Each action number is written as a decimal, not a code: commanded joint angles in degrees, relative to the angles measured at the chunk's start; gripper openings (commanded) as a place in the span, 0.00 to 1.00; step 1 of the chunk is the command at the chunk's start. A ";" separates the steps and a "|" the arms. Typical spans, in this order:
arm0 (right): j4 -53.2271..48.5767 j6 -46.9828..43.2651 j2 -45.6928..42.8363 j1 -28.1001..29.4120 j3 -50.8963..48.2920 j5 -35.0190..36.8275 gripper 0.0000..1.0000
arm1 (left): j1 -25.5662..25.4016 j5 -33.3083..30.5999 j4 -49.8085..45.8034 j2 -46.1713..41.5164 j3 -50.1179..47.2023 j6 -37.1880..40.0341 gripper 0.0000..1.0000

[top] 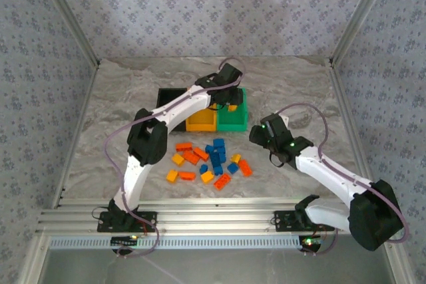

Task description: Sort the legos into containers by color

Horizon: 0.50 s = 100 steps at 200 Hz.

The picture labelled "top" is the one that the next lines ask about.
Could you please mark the yellow lego brick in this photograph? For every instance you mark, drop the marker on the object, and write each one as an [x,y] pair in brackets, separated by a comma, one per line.
[207,176]
[172,176]
[232,108]
[236,158]
[178,159]

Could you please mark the black plastic container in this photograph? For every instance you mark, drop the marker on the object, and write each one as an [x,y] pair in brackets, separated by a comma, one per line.
[164,96]

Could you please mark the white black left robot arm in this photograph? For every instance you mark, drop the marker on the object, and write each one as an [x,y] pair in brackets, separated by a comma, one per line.
[133,177]

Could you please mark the aluminium lower frame leg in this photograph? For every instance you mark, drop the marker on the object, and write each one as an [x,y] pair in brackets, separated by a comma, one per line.
[399,265]

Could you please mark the green plastic container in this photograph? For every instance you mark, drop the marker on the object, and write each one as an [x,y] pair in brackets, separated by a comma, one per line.
[233,122]

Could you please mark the wide aluminium mounting rail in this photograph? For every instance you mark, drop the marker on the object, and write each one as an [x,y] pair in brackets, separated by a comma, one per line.
[216,217]

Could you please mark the aluminium upright frame post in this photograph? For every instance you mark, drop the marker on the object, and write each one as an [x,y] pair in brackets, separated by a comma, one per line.
[360,14]
[71,14]

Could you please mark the orange plastic container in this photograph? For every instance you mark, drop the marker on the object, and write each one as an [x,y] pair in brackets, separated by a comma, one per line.
[199,121]

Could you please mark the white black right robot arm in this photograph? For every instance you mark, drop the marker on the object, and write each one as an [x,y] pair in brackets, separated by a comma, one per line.
[333,174]

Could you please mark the grey metal bottom panel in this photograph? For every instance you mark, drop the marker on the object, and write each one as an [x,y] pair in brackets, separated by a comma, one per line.
[233,267]

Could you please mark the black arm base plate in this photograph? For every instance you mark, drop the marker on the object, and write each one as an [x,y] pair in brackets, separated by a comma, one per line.
[281,221]
[149,219]

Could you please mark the small black controller board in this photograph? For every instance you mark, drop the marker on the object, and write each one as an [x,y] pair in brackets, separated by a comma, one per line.
[123,240]
[309,242]

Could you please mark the aluminium table side rail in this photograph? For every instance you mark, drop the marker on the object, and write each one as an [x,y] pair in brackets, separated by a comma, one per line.
[348,114]
[79,131]

